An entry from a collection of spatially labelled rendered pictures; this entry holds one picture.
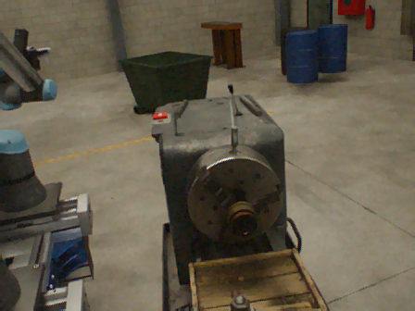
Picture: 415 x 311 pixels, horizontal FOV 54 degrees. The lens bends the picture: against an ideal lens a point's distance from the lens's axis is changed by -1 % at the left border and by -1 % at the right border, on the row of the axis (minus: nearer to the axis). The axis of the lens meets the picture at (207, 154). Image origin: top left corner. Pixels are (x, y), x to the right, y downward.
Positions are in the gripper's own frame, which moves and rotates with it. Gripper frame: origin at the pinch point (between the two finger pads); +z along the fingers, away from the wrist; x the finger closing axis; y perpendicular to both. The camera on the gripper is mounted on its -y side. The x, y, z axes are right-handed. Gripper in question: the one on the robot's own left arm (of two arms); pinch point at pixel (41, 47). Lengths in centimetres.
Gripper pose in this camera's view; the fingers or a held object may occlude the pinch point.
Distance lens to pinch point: 188.7
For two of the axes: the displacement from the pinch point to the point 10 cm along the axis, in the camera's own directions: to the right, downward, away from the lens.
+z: 1.3, -3.8, 9.2
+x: 9.9, 0.8, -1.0
